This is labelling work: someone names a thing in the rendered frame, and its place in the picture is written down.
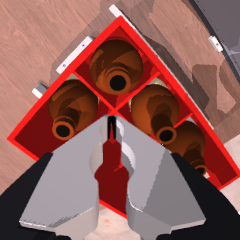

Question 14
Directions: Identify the grey square tray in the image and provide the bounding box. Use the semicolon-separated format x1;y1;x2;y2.
188;0;240;85

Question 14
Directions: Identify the red crate with dividers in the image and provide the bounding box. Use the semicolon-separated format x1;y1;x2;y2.
7;15;240;219

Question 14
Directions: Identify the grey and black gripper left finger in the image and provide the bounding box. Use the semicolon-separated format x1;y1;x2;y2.
0;114;112;240

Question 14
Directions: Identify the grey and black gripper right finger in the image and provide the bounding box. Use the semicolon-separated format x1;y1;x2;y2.
111;114;240;240

